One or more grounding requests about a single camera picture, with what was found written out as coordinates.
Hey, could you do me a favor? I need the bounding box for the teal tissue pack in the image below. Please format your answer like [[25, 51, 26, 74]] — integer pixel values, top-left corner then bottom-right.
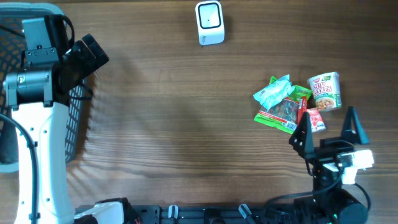
[[253, 75, 295, 110]]

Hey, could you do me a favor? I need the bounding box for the cup noodles cup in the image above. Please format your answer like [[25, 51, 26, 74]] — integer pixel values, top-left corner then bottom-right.
[[307, 72, 342, 111]]

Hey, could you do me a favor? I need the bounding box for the grey plastic mesh basket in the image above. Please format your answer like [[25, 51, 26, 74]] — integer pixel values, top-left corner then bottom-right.
[[1, 2, 83, 173]]

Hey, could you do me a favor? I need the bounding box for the clear green snack bag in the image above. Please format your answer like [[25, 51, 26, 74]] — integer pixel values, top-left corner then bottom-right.
[[254, 98, 299, 134]]

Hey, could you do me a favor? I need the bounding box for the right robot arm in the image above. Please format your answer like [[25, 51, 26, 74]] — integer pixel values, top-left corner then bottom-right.
[[289, 106, 374, 223]]

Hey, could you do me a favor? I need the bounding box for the white barcode scanner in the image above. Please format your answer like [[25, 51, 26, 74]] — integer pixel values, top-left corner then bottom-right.
[[195, 1, 225, 46]]

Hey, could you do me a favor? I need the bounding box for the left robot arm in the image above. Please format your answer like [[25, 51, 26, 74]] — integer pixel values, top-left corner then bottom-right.
[[3, 14, 125, 223]]

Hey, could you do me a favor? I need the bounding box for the small red white packet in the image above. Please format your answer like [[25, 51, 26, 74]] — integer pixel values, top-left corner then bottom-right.
[[306, 108, 326, 133]]

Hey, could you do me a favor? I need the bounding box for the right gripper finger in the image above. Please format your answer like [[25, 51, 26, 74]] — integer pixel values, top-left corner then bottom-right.
[[341, 106, 370, 145], [289, 112, 315, 159]]

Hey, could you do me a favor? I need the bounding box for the red chocolate bar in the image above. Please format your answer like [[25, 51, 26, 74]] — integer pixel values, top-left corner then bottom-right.
[[297, 96, 308, 124]]

